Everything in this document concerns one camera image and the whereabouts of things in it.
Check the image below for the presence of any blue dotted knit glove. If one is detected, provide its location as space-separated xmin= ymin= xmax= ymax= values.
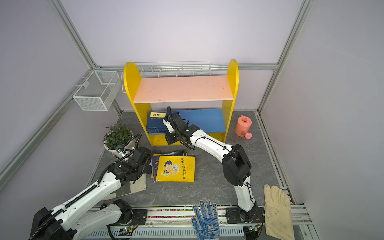
xmin=192 ymin=200 xmax=220 ymax=240

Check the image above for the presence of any dark blue book yellow label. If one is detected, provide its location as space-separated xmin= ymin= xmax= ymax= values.
xmin=146 ymin=111 xmax=168 ymax=135

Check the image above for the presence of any yellow bookshelf frame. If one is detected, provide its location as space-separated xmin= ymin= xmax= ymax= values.
xmin=122 ymin=60 xmax=239 ymax=142

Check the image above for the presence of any white mesh basket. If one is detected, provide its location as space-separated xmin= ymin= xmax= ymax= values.
xmin=73 ymin=70 xmax=121 ymax=112

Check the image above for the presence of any beige grey work glove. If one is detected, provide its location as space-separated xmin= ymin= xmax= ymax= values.
xmin=103 ymin=175 xmax=147 ymax=201

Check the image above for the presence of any metal base rail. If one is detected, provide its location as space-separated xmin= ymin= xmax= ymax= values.
xmin=89 ymin=204 xmax=313 ymax=240

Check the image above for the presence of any cream leather glove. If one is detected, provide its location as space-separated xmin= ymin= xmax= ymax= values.
xmin=264 ymin=185 xmax=295 ymax=240

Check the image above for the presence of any purple book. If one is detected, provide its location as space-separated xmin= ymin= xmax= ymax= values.
xmin=142 ymin=149 xmax=188 ymax=182

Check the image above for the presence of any aluminium frame post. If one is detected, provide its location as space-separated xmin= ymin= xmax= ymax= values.
xmin=47 ymin=0 xmax=98 ymax=69

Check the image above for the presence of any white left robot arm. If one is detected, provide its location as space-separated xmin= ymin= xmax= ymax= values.
xmin=29 ymin=147 xmax=151 ymax=240

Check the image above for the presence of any green potted plant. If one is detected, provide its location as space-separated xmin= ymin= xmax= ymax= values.
xmin=103 ymin=123 xmax=133 ymax=150

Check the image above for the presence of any white wire basket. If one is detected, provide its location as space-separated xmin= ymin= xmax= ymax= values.
xmin=135 ymin=64 xmax=213 ymax=78

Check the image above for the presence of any white plastic plant pot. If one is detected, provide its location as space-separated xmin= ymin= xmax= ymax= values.
xmin=103 ymin=140 xmax=136 ymax=159

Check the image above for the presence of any yellow cartoon cover book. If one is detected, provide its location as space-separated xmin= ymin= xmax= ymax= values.
xmin=156 ymin=155 xmax=196 ymax=183

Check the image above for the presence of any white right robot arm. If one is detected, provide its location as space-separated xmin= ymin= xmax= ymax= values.
xmin=163 ymin=108 xmax=264 ymax=223

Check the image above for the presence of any pink upper shelf board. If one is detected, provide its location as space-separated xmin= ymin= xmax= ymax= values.
xmin=134 ymin=76 xmax=234 ymax=104

